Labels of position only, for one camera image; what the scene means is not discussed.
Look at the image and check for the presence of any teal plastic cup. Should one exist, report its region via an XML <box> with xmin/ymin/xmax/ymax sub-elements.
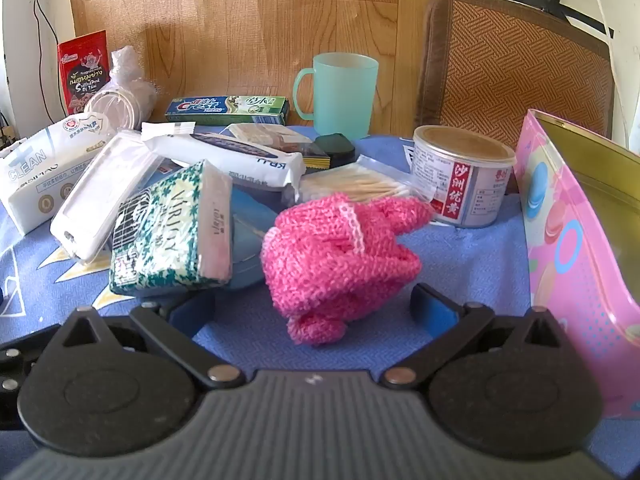
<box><xmin>292</xmin><ymin>52</ymin><xmax>379</xmax><ymax>141</ymax></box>

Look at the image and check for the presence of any small black case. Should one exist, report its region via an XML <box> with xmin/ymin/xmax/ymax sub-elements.
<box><xmin>314</xmin><ymin>132</ymin><xmax>357</xmax><ymax>165</ymax></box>

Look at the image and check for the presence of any cotton swab pack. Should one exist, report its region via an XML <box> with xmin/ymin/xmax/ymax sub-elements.
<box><xmin>299</xmin><ymin>155</ymin><xmax>438</xmax><ymax>206</ymax></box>

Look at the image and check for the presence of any long black tape strip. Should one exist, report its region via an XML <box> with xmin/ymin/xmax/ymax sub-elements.
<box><xmin>506</xmin><ymin>0</ymin><xmax>615</xmax><ymax>38</ymax></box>

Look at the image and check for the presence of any red snack packet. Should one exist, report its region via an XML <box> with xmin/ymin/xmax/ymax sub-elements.
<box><xmin>56</xmin><ymin>30</ymin><xmax>111</xmax><ymax>117</ymax></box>

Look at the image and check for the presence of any blue printed blanket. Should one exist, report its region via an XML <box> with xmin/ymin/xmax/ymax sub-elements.
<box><xmin>0</xmin><ymin>132</ymin><xmax>640</xmax><ymax>480</ymax></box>

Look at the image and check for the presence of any white wet wipes pack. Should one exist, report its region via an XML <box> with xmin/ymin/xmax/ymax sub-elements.
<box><xmin>141</xmin><ymin>121</ymin><xmax>307</xmax><ymax>188</ymax></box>

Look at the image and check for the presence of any large white tissue pack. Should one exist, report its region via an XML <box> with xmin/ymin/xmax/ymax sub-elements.
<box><xmin>0</xmin><ymin>112</ymin><xmax>118</xmax><ymax>235</ymax></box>

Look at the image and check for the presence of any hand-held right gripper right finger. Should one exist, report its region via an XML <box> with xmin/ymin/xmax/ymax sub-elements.
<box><xmin>382</xmin><ymin>282</ymin><xmax>581</xmax><ymax>391</ymax></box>

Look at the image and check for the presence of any clear beige packet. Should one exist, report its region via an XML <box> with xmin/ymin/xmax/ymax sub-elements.
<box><xmin>227</xmin><ymin>122</ymin><xmax>313</xmax><ymax>153</ymax></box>

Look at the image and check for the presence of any blue plastic pack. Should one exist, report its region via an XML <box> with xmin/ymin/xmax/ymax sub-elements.
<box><xmin>227</xmin><ymin>187</ymin><xmax>281</xmax><ymax>291</ymax></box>

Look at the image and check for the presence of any brown chair back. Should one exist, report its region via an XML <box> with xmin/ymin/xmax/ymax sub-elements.
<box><xmin>414</xmin><ymin>0</ymin><xmax>616</xmax><ymax>153</ymax></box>

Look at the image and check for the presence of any blue green toothpaste box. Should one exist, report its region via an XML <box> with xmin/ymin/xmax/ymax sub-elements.
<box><xmin>165</xmin><ymin>95</ymin><xmax>291</xmax><ymax>127</ymax></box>

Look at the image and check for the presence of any white cable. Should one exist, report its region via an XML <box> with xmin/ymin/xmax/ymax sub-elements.
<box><xmin>582</xmin><ymin>0</ymin><xmax>640</xmax><ymax>151</ymax></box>

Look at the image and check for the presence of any clear plastic bag with lids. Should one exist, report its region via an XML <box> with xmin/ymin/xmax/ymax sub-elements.
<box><xmin>84</xmin><ymin>45</ymin><xmax>157</xmax><ymax>131</ymax></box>

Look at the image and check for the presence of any pink knitted glove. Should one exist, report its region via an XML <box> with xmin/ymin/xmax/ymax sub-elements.
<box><xmin>260</xmin><ymin>192</ymin><xmax>436</xmax><ymax>347</ymax></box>

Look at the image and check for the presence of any white labelled tin can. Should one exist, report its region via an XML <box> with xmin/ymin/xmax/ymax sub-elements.
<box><xmin>410</xmin><ymin>125</ymin><xmax>517</xmax><ymax>229</ymax></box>

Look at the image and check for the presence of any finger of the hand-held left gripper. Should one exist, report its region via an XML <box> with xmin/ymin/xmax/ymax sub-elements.
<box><xmin>0</xmin><ymin>325</ymin><xmax>63</xmax><ymax>431</ymax></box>

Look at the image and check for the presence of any pink tin box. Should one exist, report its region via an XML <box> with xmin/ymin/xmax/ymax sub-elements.
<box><xmin>515</xmin><ymin>108</ymin><xmax>640</xmax><ymax>420</ymax></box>

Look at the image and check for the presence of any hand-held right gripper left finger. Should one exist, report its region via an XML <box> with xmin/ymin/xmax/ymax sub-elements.
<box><xmin>37</xmin><ymin>290</ymin><xmax>247</xmax><ymax>391</ymax></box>

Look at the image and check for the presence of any green patterned tissue pack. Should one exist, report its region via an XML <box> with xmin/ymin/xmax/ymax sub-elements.
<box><xmin>109</xmin><ymin>160</ymin><xmax>235</xmax><ymax>297</ymax></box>

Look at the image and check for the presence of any thin black cable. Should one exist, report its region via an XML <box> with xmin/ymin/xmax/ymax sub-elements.
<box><xmin>27</xmin><ymin>0</ymin><xmax>56</xmax><ymax>126</ymax></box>

